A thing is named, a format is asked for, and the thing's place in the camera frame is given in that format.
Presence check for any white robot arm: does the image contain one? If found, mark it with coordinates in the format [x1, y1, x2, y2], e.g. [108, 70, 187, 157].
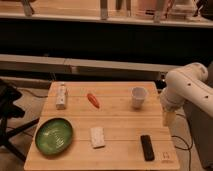
[159, 62, 213, 126]

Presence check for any black remote control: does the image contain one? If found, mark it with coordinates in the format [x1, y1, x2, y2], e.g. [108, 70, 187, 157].
[140, 135, 155, 161]

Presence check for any white sponge block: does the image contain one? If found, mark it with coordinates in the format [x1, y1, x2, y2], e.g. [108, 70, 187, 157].
[90, 127, 105, 148]

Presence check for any white small bottle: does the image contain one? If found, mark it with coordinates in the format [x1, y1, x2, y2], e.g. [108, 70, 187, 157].
[56, 83, 67, 110]

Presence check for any green glazed bowl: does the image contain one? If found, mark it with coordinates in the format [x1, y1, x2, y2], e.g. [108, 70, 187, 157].
[35, 118, 73, 156]

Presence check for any black office chair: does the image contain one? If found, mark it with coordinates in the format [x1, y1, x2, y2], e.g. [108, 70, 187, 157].
[0, 79, 38, 162]

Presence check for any black cable on floor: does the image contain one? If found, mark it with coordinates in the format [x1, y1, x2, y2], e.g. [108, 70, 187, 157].
[171, 113, 194, 171]

